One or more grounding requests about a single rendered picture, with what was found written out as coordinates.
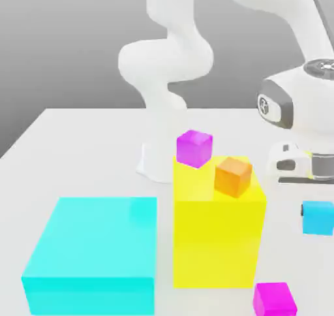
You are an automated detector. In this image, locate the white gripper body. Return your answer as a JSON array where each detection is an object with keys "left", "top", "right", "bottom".
[{"left": 277, "top": 175, "right": 334, "bottom": 193}]

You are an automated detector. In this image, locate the small blue cube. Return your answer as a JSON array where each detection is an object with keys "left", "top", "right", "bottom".
[{"left": 301, "top": 200, "right": 334, "bottom": 236}]

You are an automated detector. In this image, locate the small orange cube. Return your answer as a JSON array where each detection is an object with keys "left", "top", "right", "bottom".
[{"left": 214, "top": 156, "right": 253, "bottom": 199}]

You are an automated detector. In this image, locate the small magenta cube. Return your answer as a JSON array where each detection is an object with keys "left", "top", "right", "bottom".
[{"left": 252, "top": 281, "right": 299, "bottom": 316}]

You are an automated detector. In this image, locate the small purple cube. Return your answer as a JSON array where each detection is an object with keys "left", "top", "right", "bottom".
[{"left": 176, "top": 129, "right": 214, "bottom": 170}]

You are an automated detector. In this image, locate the large yellow box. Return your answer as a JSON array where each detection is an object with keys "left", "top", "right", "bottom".
[{"left": 172, "top": 155, "right": 267, "bottom": 290}]

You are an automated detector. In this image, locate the large cyan box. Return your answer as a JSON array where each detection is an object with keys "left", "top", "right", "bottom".
[{"left": 21, "top": 196, "right": 158, "bottom": 316}]

